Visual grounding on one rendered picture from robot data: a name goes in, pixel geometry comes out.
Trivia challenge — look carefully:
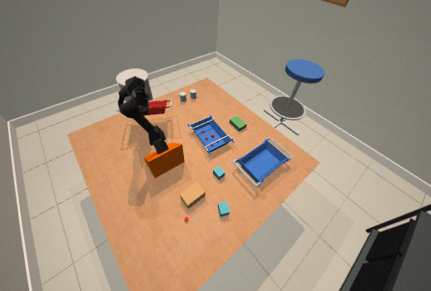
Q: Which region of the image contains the green rectangular block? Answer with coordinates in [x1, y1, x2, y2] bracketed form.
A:
[229, 115, 247, 131]

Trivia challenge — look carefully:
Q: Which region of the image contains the blue plastic tray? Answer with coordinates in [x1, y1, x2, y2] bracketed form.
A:
[188, 115, 235, 155]

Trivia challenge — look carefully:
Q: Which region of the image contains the small teal block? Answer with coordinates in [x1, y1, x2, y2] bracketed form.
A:
[218, 201, 230, 216]
[213, 166, 225, 180]

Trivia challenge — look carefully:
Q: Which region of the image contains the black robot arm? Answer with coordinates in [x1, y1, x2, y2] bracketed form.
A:
[118, 76, 169, 154]

